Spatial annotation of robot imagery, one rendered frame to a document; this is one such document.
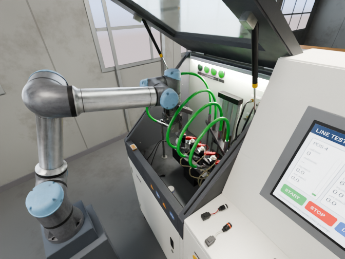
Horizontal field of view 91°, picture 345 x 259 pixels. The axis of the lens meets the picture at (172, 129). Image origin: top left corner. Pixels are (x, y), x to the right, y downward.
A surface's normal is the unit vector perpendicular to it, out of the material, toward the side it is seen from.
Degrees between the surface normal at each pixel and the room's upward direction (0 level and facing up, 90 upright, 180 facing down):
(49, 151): 89
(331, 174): 76
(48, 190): 8
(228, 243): 0
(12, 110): 90
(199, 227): 0
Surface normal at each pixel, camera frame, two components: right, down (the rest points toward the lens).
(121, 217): -0.03, -0.82
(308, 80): -0.82, 0.13
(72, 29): 0.63, 0.42
